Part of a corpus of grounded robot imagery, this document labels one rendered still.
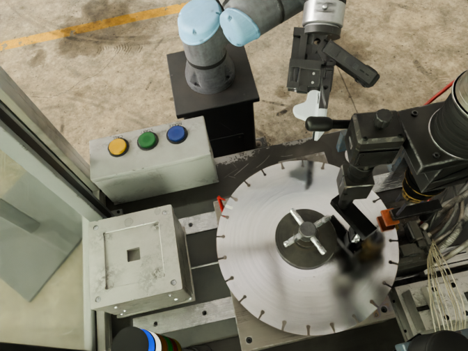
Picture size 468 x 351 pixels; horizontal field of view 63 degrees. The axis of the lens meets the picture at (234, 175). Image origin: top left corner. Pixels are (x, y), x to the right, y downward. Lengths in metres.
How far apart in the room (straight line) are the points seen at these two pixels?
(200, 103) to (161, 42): 1.35
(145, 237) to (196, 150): 0.22
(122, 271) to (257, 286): 0.28
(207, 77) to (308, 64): 0.46
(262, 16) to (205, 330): 0.66
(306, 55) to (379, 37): 1.71
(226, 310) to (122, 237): 0.28
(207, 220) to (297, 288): 0.34
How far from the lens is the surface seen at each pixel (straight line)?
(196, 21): 1.03
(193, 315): 0.90
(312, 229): 0.67
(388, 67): 2.29
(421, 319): 0.83
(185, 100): 1.16
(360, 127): 0.47
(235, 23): 0.77
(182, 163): 0.89
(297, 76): 0.73
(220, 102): 1.13
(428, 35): 2.52
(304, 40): 0.75
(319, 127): 0.51
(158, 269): 0.79
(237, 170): 1.01
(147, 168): 0.89
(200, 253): 0.93
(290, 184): 0.76
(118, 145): 0.92
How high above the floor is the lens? 1.64
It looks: 63 degrees down
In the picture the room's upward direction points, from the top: 11 degrees counter-clockwise
